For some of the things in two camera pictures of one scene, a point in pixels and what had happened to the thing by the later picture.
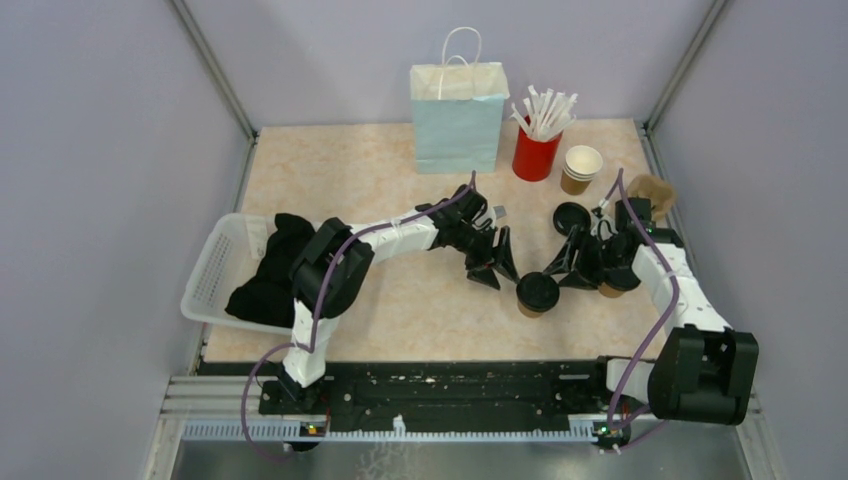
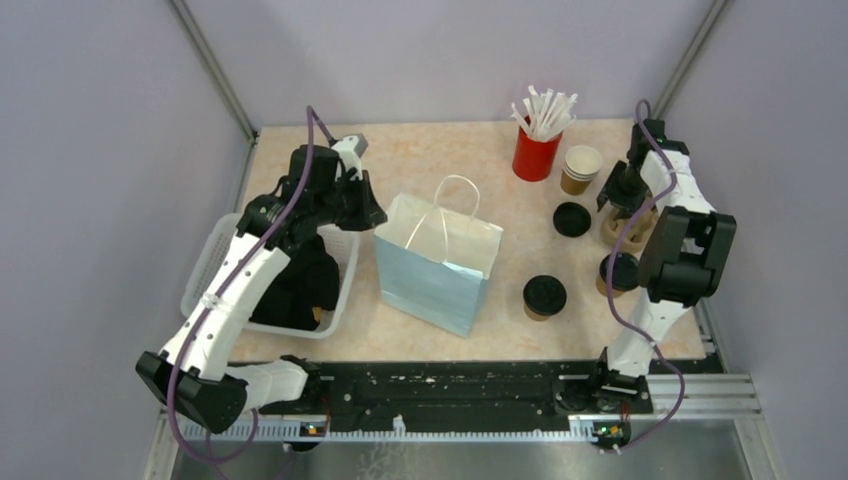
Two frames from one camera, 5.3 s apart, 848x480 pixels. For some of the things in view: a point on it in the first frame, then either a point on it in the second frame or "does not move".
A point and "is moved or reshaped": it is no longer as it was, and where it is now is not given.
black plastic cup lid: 621,278 does not move
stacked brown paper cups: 582,164 does not move
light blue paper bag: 458,108 to 434,261
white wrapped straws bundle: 547,115 does not move
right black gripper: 561,264 to 611,193
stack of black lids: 570,214 does not move
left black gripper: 503,260 to 370,213
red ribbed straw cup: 536,152 does not move
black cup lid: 537,292 is moved or reshaped
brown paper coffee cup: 609,291 does not move
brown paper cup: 528,312 is moved or reshaped
